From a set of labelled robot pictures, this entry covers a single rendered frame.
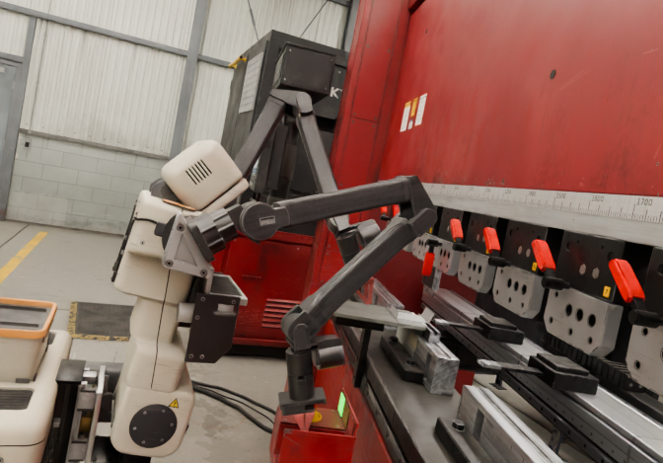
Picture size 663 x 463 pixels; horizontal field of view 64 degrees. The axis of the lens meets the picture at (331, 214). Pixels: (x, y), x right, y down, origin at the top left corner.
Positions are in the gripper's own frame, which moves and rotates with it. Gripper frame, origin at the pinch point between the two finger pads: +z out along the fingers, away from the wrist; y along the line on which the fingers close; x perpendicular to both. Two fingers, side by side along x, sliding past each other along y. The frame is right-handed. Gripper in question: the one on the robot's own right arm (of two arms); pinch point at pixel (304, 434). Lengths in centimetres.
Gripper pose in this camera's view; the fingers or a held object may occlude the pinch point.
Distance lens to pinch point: 129.3
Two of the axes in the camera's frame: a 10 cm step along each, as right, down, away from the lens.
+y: 9.9, -0.8, 1.5
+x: -1.6, -0.8, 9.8
